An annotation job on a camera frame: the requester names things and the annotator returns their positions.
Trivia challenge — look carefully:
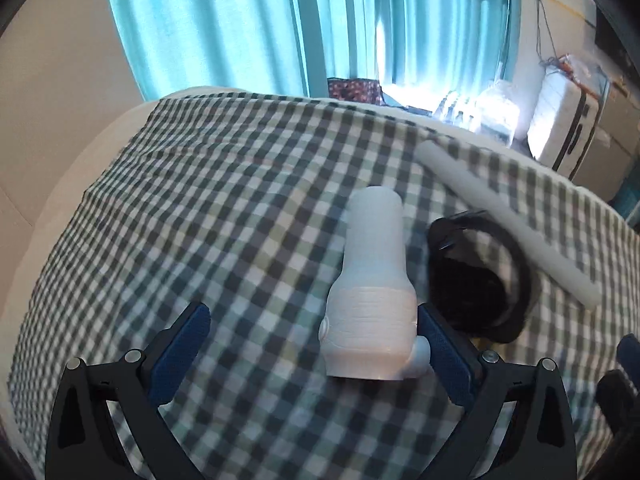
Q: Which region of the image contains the checkered blanket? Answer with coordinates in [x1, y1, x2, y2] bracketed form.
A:
[10, 92, 640, 480]

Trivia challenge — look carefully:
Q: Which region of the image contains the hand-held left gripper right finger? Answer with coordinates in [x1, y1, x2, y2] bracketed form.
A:
[417, 302, 578, 480]

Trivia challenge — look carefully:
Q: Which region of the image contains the blue plastic basket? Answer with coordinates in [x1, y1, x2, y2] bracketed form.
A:
[612, 180, 640, 227]

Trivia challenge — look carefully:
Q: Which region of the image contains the white plastic printed part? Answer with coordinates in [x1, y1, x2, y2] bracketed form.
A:
[318, 186, 431, 380]

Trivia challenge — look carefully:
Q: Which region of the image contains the grey mini fridge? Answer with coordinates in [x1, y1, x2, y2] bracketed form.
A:
[570, 80, 640, 207]

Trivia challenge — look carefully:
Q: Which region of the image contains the hanging wall cable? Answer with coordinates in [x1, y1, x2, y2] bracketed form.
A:
[535, 0, 562, 67]

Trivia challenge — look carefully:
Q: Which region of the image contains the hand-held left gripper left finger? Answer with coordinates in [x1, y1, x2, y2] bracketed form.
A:
[45, 302, 211, 480]

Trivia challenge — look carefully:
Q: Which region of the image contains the clear plastic bag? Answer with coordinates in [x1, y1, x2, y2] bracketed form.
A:
[544, 52, 612, 99]

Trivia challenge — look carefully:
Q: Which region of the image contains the black headband strap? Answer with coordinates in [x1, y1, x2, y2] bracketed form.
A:
[426, 214, 535, 345]

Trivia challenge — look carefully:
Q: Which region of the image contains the turquoise window curtain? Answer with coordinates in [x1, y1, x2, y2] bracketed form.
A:
[102, 0, 521, 103]

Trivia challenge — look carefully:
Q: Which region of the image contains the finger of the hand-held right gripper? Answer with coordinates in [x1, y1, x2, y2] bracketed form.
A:
[596, 370, 640, 442]
[616, 334, 640, 377]

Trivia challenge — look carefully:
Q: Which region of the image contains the black wall television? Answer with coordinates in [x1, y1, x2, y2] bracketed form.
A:
[594, 7, 640, 72]

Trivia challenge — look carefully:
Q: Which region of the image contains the white paper tube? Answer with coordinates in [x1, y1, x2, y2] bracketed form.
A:
[417, 140, 603, 309]

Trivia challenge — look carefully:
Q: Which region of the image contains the pack of water bottles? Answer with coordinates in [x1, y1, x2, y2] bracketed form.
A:
[434, 92, 476, 127]

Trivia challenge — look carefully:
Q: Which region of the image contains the clear water jug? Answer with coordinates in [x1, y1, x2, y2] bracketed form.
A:
[474, 80, 522, 144]

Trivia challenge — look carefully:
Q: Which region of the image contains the dark patterned bag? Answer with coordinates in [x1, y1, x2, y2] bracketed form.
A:
[327, 77, 384, 105]

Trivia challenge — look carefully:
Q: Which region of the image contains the white suitcase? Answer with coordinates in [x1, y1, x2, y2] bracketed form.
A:
[527, 72, 602, 174]

